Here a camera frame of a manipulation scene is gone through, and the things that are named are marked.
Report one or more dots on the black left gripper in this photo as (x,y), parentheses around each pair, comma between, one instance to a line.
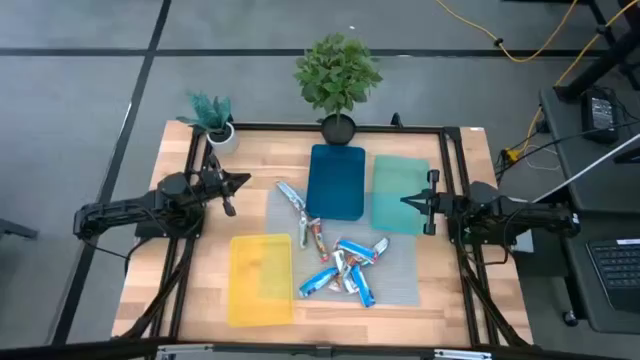
(214,182)

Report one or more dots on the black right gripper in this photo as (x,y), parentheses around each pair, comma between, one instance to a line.
(447,204)

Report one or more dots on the white red granola bar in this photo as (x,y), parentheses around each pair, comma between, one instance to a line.
(342,265)

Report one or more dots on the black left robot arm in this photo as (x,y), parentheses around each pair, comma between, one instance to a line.
(125,207)

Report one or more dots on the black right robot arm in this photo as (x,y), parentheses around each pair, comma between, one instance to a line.
(525,215)

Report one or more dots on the teal plastic tray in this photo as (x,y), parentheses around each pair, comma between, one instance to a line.
(395,190)

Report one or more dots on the teal plant white pot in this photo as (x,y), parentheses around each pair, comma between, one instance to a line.
(212,117)

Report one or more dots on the grey woven mat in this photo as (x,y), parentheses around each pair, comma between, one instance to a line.
(395,270)

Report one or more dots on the blue plastic tray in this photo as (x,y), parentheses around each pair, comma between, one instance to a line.
(335,185)

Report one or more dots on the yellow plastic tray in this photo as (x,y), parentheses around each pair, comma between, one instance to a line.
(260,285)

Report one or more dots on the green leafy plant black pot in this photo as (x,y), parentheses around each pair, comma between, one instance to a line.
(337,75)

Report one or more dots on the white rod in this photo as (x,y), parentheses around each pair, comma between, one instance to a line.
(585,170)

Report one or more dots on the black caster wheel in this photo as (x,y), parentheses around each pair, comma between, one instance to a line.
(569,318)

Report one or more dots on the black side desk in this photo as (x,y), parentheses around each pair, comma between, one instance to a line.
(615,200)

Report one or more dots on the black power adapter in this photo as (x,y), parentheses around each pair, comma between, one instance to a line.
(598,116)

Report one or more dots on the black laptop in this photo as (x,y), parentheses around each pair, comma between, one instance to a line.
(617,270)

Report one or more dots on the dark grey chair leg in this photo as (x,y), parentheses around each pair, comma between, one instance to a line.
(15,229)

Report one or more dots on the black stand leg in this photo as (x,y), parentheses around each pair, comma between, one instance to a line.
(600,62)

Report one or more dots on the black metal beam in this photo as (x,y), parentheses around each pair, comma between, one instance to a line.
(75,350)

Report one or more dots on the black metal frame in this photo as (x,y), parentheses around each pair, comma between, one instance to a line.
(280,126)

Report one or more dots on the silver metal bracket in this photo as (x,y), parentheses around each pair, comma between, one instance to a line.
(185,350)
(462,355)

